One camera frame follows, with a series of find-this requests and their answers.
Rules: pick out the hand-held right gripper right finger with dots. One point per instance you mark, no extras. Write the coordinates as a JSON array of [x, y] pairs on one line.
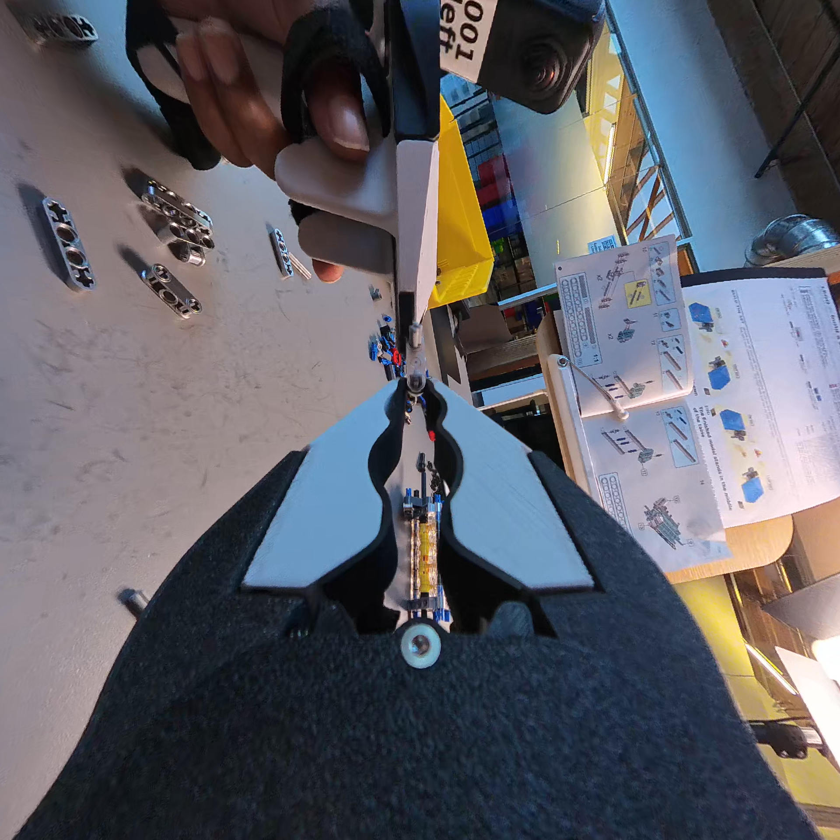
[[518, 525]]

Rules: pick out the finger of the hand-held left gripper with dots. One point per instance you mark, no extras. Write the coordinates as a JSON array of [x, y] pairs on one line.
[[417, 210]]

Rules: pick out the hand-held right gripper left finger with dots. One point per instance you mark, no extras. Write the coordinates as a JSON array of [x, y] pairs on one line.
[[315, 525]]

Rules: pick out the grey twin axle assembly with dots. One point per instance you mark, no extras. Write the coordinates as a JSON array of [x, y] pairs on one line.
[[415, 333]]

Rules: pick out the grey desk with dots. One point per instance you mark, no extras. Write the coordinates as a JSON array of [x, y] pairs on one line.
[[164, 426]]

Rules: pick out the person's left hand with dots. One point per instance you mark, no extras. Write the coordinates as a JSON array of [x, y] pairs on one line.
[[236, 85]]

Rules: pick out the yellow plastic parts bin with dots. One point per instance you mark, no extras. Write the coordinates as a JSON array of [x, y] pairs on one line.
[[466, 216]]

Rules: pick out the stack of red blue crates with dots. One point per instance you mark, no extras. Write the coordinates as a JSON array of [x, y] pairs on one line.
[[499, 197]]

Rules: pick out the partly built toy model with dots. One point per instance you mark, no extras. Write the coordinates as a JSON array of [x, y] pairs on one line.
[[426, 558]]

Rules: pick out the short grey toy axle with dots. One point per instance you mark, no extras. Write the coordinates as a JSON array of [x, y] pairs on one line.
[[302, 268]]

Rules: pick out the pile of small toy connectors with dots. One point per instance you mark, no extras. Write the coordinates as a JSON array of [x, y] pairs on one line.
[[387, 348]]

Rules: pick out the grey four-hole thin beam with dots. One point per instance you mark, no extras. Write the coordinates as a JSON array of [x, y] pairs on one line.
[[281, 253], [59, 226]]

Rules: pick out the grey toy beam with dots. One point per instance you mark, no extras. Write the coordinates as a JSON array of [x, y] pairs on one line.
[[177, 200], [190, 235], [46, 27]]

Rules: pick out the grey toy bush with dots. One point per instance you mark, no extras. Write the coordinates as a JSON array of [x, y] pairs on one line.
[[190, 256]]

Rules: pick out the open instruction booklet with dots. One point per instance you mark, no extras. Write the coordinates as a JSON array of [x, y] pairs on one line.
[[630, 315]]

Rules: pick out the grey three-hole thin beam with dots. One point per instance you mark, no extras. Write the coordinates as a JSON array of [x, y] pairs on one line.
[[161, 283]]

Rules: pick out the metal ventilation duct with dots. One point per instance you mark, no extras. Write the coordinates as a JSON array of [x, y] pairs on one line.
[[794, 236]]

